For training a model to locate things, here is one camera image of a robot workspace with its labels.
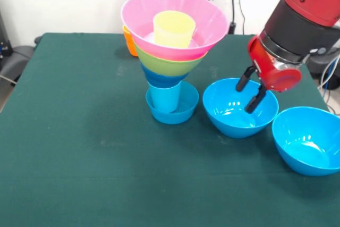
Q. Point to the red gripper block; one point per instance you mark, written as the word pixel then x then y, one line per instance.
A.
pixel 271 72

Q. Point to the large blue bowl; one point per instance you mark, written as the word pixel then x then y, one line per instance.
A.
pixel 233 126
pixel 305 158

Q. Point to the small ribbed blue bowl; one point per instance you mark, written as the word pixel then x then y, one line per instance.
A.
pixel 188 112

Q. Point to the large pink bowl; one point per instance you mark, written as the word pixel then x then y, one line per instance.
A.
pixel 210 25

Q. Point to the lime green bowl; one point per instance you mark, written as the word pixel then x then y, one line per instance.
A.
pixel 170 66

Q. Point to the light blue cup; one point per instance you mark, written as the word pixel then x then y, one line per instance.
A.
pixel 164 99

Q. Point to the small dark blue bowl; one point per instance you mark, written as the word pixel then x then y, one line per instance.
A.
pixel 163 79

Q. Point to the yellow ribbed cup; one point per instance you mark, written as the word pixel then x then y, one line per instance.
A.
pixel 172 30

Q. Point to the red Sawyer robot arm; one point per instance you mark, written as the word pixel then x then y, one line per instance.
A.
pixel 300 25

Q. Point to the black equipment base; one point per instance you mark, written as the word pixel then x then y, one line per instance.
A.
pixel 16 57
pixel 317 68

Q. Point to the orange cup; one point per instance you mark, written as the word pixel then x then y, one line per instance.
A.
pixel 129 43

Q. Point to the dark green table cloth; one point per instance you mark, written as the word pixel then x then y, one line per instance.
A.
pixel 106 158

